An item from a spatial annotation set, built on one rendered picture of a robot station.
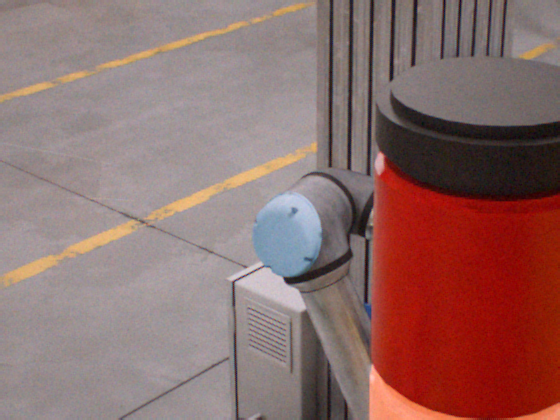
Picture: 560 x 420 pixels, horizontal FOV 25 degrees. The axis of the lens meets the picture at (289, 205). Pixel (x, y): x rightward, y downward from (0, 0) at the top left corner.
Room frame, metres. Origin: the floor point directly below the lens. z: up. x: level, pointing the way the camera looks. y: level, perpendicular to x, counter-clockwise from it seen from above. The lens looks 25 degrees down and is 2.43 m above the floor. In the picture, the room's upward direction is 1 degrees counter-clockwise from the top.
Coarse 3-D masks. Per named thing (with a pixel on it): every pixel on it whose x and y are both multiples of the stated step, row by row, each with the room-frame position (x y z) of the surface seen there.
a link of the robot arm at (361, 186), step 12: (324, 168) 1.83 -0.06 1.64; (336, 168) 1.83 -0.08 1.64; (348, 180) 1.81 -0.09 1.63; (360, 180) 1.82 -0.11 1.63; (372, 180) 1.83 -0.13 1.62; (360, 192) 1.80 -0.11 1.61; (372, 192) 1.80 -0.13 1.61; (360, 204) 1.79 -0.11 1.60; (372, 204) 1.78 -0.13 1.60; (360, 216) 1.78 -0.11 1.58; (372, 216) 1.78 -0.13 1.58; (360, 228) 1.78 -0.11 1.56; (372, 228) 1.78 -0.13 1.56
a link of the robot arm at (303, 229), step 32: (288, 192) 1.73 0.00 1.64; (320, 192) 1.75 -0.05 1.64; (256, 224) 1.72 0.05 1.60; (288, 224) 1.68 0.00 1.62; (320, 224) 1.68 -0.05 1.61; (352, 224) 1.77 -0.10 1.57; (288, 256) 1.67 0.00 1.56; (320, 256) 1.68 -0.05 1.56; (352, 256) 1.72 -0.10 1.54; (320, 288) 1.68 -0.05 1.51; (352, 288) 1.70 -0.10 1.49; (320, 320) 1.67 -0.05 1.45; (352, 320) 1.67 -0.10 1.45; (352, 352) 1.65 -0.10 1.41; (352, 384) 1.65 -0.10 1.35
